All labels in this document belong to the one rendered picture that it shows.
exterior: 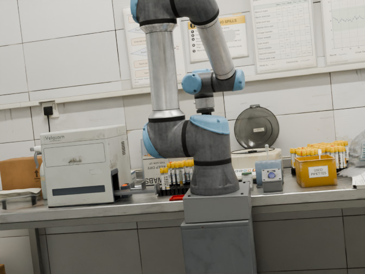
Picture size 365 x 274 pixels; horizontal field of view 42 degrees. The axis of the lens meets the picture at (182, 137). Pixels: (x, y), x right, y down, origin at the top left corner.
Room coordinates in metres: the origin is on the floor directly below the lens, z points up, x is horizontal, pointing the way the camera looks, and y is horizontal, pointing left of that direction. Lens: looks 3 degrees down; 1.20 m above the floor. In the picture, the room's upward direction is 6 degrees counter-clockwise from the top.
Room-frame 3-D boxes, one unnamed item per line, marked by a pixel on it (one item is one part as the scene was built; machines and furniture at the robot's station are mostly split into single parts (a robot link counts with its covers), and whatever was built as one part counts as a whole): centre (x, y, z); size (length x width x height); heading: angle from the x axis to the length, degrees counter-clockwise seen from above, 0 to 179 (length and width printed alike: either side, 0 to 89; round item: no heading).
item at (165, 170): (1.94, 0.03, 0.93); 0.17 x 0.09 x 0.11; 80
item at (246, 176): (1.84, -0.23, 0.91); 0.05 x 0.04 x 0.07; 170
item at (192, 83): (1.76, -0.08, 1.30); 0.11 x 0.11 x 0.08; 70
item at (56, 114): (2.56, 0.69, 1.29); 0.09 x 0.01 x 0.09; 80
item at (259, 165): (1.88, -0.32, 0.92); 0.10 x 0.07 x 0.10; 72
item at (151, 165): (2.25, 0.05, 0.95); 0.29 x 0.25 x 0.15; 170
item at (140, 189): (1.88, 0.22, 0.92); 0.21 x 0.07 x 0.05; 80
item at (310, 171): (1.82, -0.49, 0.93); 0.13 x 0.13 x 0.10; 84
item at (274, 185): (1.76, -0.31, 0.92); 0.13 x 0.07 x 0.08; 170
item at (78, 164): (2.01, 0.39, 1.03); 0.31 x 0.27 x 0.30; 80
